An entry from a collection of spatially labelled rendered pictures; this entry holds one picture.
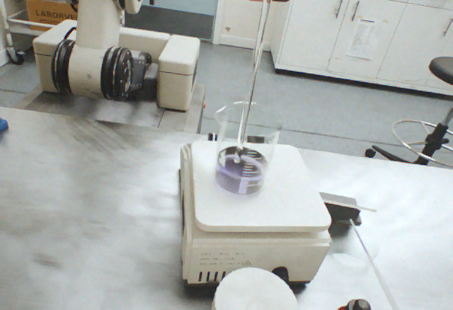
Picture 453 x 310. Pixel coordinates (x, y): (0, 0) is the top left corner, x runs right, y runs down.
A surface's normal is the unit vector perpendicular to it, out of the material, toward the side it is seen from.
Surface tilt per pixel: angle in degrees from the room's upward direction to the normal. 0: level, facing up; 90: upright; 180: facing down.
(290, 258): 90
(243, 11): 90
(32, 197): 0
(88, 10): 64
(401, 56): 90
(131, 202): 0
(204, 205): 0
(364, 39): 90
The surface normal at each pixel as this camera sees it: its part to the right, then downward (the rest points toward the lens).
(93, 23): 0.03, 0.14
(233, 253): 0.11, 0.57
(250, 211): 0.14, -0.82
